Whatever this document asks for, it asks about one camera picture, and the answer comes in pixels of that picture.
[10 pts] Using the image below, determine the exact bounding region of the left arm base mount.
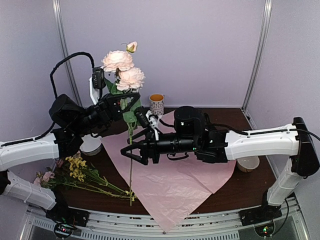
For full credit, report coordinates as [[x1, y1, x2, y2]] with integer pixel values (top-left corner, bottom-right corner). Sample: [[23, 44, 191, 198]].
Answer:
[[45, 208, 90, 239]]

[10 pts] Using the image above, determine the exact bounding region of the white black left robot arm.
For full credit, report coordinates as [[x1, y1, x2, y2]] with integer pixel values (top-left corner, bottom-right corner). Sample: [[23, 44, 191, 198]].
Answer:
[[0, 92, 140, 222]]

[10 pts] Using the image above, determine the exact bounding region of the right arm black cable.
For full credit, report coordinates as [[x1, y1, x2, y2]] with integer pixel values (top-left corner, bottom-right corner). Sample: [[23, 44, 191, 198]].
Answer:
[[294, 124, 320, 141]]

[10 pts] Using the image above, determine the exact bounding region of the pink rose stem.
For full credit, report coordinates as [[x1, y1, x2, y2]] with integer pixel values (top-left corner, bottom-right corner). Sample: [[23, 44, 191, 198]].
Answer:
[[101, 41, 146, 206]]

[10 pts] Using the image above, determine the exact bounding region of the front aluminium rail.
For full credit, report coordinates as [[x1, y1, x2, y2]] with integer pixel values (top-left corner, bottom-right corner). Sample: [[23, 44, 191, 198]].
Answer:
[[23, 197, 311, 240]]

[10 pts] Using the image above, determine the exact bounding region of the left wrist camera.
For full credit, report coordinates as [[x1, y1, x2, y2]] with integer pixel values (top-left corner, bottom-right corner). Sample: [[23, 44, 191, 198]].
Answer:
[[88, 66, 106, 105]]

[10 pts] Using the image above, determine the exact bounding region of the left aluminium frame post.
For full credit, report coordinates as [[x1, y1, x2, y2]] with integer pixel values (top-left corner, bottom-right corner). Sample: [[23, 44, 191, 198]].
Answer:
[[52, 0, 83, 107]]

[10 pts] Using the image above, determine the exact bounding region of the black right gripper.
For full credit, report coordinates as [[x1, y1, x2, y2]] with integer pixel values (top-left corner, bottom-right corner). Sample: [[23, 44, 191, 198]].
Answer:
[[120, 128, 199, 165]]

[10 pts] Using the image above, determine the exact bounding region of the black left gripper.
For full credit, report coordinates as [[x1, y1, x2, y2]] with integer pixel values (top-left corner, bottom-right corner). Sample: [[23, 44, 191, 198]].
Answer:
[[70, 90, 140, 134]]

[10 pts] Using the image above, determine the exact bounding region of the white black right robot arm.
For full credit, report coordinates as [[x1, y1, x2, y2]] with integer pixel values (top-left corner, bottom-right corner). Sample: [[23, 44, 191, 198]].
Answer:
[[120, 106, 320, 221]]

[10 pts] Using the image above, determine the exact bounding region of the fake flower bunch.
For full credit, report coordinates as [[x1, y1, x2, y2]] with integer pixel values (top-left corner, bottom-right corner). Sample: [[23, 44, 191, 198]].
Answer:
[[33, 152, 138, 202]]

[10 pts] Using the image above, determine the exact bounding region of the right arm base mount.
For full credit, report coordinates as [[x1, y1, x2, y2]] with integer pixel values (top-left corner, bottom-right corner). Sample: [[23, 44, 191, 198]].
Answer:
[[239, 206, 282, 238]]

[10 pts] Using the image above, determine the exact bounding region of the right aluminium frame post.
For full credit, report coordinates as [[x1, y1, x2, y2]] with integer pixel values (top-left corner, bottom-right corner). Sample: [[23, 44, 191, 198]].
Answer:
[[241, 0, 273, 112]]

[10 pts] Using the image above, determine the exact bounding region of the white scalloped bowl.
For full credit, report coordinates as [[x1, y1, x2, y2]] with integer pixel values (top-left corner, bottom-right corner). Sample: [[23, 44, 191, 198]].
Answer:
[[80, 135, 103, 156]]

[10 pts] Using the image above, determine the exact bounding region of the aluminium frame post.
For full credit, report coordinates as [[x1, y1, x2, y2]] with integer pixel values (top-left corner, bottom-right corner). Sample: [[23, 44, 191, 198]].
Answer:
[[52, 0, 83, 107], [241, 0, 273, 112]]

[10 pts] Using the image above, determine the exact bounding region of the floral ceramic mug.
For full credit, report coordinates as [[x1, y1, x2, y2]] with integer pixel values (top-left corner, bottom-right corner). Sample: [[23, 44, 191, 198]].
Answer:
[[149, 94, 165, 116]]

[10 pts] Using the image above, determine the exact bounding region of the white round bowl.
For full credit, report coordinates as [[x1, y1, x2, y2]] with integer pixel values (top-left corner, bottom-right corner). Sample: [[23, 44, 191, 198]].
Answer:
[[236, 156, 260, 173]]

